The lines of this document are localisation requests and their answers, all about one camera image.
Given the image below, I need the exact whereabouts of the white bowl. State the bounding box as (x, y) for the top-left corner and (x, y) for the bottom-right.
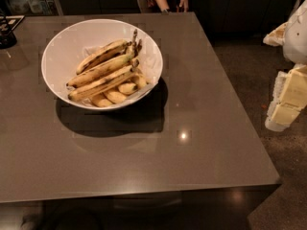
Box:
(41, 19), (161, 111)

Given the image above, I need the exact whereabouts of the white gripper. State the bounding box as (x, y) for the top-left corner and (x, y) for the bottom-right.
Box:
(263, 0), (307, 132)

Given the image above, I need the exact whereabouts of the black rack object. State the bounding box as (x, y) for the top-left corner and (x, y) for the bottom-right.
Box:
(0, 10), (17, 49)

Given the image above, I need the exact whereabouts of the small banana front middle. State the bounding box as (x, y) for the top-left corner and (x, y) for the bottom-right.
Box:
(105, 89), (127, 104)

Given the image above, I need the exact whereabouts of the small banana far right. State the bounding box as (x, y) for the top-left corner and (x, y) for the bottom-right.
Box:
(131, 70), (148, 89)

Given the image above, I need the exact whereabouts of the small banana front left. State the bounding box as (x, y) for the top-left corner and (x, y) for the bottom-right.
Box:
(91, 94), (112, 107)

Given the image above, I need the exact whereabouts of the long yellow banana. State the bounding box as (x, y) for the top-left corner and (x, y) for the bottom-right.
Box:
(68, 65), (135, 102)
(66, 54), (133, 88)
(76, 39), (130, 75)

